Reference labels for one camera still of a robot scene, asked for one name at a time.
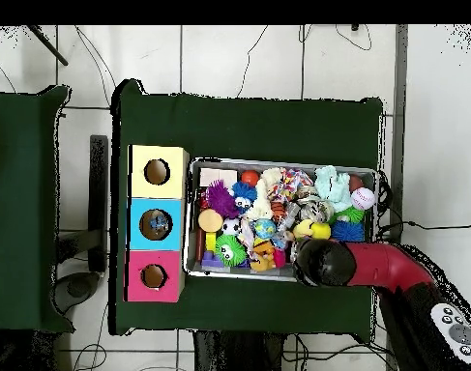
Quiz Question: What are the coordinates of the shallow mesh bin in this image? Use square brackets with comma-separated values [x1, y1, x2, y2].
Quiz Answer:
[182, 156, 379, 286]

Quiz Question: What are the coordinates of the wooden box with three holes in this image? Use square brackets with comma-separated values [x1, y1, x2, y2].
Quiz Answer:
[126, 144, 191, 303]

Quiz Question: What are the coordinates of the blue spiky ball with eyes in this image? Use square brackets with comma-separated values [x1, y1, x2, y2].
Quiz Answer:
[230, 181, 259, 214]

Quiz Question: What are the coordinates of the purple spiky ball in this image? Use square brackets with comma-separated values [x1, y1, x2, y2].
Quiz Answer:
[204, 179, 242, 219]

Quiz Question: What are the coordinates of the small soccer ball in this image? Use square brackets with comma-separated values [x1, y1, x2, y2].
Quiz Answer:
[220, 217, 242, 237]

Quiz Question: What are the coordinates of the smooth orange ball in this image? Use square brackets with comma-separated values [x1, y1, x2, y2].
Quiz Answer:
[240, 169, 261, 188]

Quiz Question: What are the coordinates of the globe print ball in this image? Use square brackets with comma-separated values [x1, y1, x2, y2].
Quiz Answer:
[253, 217, 278, 240]

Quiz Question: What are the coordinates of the green spiky ball with eyes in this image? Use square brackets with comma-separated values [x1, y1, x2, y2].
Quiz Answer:
[214, 233, 248, 269]

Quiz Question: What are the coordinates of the dark green table cloth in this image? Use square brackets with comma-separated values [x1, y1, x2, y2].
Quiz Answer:
[108, 78, 385, 341]

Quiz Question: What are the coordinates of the mint green cloth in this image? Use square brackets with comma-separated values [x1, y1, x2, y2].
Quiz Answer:
[313, 164, 354, 214]

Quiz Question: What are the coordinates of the white baseball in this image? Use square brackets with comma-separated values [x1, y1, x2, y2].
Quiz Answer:
[349, 186, 376, 211]

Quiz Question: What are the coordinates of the black upright stand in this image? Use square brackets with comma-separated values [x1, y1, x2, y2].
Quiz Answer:
[87, 134, 109, 273]

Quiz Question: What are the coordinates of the grey rounded floor base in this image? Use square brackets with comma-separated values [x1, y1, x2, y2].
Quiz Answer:
[52, 271, 101, 314]

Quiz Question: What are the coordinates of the green covered side table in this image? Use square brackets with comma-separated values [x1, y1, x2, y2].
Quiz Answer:
[0, 85, 75, 334]

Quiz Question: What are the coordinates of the black tripod leg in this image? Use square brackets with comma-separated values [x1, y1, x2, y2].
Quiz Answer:
[27, 24, 70, 67]

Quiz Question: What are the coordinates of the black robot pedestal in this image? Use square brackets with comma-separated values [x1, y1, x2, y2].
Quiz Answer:
[191, 329, 288, 371]

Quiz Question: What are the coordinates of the black power cable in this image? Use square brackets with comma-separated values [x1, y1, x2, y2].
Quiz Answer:
[375, 219, 471, 243]

